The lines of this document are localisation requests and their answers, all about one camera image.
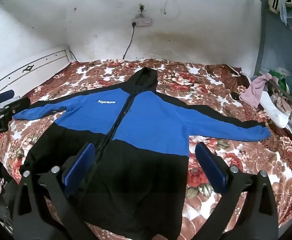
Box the white charging cable on bed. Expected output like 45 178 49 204
183 62 212 79

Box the pink cloth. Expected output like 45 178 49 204
239 73 272 108

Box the white power strip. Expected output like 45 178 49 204
131 17 152 27

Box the blue black hooded jacket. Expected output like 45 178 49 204
14 68 270 239

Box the white headboard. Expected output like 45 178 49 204
0 47 72 96

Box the black power cable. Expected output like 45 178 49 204
121 22 137 60

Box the white sock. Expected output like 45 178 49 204
260 91 288 128

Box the white wall socket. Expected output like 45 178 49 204
138 3 147 13

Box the blue fabric wardrobe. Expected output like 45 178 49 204
253 0 292 81

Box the floral bed blanket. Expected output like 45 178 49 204
0 60 292 239

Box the white looped cable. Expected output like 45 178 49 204
163 0 182 20

